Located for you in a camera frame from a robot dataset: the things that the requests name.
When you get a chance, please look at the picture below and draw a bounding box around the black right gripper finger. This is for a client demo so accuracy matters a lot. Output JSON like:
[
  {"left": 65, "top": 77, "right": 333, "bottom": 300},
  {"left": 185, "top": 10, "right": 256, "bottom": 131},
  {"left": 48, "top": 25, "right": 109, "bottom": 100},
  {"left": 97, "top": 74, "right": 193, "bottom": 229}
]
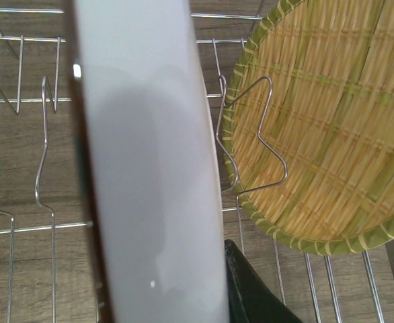
[{"left": 225, "top": 239, "right": 302, "bottom": 323}]

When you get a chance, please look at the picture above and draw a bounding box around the yellow woven bamboo plate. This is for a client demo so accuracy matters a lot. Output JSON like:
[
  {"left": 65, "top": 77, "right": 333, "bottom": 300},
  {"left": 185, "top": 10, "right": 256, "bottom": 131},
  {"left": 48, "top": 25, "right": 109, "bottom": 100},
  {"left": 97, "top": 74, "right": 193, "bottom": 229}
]
[{"left": 221, "top": 1, "right": 394, "bottom": 255}]

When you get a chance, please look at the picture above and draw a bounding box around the blue striped white plate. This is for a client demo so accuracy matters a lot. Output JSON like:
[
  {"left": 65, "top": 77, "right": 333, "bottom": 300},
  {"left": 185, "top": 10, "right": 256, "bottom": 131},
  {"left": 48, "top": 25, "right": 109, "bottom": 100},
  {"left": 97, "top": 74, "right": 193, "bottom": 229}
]
[{"left": 63, "top": 1, "right": 230, "bottom": 322}]

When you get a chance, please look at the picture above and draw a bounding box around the steel wire dish rack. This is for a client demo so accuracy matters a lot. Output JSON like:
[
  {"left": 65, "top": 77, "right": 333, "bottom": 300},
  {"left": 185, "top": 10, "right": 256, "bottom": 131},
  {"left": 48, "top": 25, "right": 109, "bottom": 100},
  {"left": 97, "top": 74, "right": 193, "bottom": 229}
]
[{"left": 0, "top": 1, "right": 394, "bottom": 322}]

